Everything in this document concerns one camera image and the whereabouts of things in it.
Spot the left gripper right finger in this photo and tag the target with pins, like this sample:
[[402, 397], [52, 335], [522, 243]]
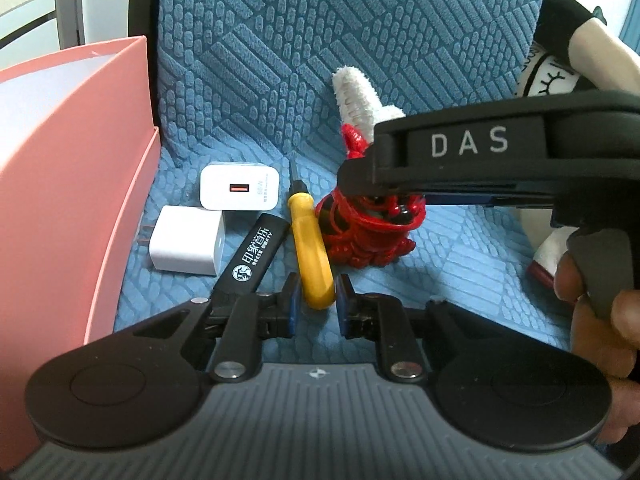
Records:
[[383, 320]]

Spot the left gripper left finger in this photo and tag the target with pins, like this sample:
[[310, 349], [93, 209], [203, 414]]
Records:
[[253, 319]]

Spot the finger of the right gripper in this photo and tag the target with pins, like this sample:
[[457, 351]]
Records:
[[487, 200]]

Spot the black lighter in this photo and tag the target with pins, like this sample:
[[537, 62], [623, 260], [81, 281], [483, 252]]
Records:
[[251, 260]]

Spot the yellow handled screwdriver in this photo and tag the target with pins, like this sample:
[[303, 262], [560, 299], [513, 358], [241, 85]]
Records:
[[313, 261]]

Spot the red lion figurine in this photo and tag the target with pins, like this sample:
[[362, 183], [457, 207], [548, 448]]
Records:
[[362, 231]]

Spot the white plug adapter cube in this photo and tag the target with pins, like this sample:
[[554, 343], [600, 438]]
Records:
[[185, 239]]

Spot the white fluffy hair clip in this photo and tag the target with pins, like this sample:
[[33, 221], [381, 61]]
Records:
[[358, 102]]

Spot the white usb charger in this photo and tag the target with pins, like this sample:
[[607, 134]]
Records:
[[239, 186]]

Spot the person's right hand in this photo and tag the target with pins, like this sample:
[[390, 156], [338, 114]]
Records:
[[610, 345]]

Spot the striped fleece blanket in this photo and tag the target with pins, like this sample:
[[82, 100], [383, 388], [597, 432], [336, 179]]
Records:
[[575, 143]]

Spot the blue curtain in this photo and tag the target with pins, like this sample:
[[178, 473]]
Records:
[[630, 33]]

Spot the blue textured sofa cover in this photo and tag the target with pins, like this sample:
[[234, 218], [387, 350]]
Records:
[[273, 80]]

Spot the pink cardboard box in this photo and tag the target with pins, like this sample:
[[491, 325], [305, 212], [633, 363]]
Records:
[[79, 152]]

